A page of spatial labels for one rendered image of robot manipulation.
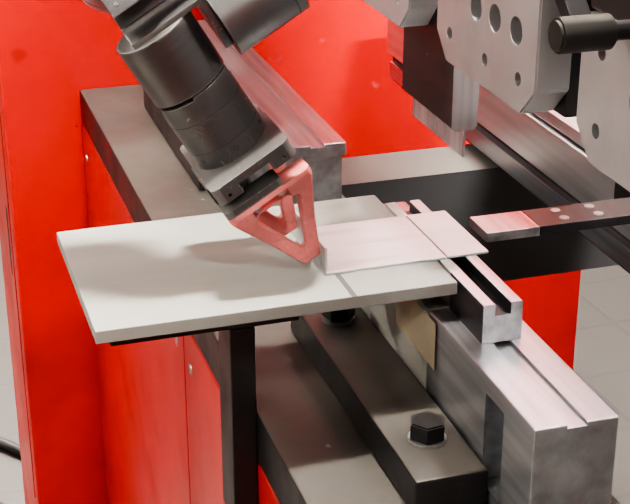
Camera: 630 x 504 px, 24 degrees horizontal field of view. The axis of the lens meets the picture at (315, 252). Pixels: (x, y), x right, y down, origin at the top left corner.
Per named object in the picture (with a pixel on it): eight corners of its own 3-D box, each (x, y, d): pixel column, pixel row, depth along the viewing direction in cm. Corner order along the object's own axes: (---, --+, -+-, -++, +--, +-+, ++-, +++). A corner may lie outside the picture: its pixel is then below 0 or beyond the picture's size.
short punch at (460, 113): (401, 116, 114) (404, -3, 110) (425, 114, 115) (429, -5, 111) (450, 158, 105) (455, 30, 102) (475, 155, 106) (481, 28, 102)
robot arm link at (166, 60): (101, 29, 101) (115, 50, 96) (182, -28, 101) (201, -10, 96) (155, 105, 104) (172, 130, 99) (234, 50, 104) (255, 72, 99)
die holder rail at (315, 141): (178, 91, 187) (175, 19, 183) (223, 87, 189) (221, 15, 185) (288, 238, 144) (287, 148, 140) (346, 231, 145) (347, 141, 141)
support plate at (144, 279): (57, 243, 114) (56, 231, 113) (374, 205, 121) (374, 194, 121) (95, 344, 98) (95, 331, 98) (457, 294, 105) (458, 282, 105)
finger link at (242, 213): (328, 207, 111) (265, 113, 106) (360, 242, 104) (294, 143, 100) (256, 259, 110) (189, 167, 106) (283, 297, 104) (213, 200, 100)
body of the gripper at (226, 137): (261, 116, 109) (209, 37, 106) (302, 159, 100) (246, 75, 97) (191, 166, 109) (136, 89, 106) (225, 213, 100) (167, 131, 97)
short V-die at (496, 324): (384, 237, 120) (385, 203, 119) (418, 232, 121) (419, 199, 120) (481, 344, 103) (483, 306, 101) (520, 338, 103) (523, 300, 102)
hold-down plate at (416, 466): (289, 329, 126) (289, 298, 124) (349, 321, 127) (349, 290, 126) (415, 519, 99) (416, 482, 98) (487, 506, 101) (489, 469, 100)
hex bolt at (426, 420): (402, 432, 104) (402, 413, 103) (437, 426, 105) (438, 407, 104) (415, 452, 102) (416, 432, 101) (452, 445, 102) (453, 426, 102)
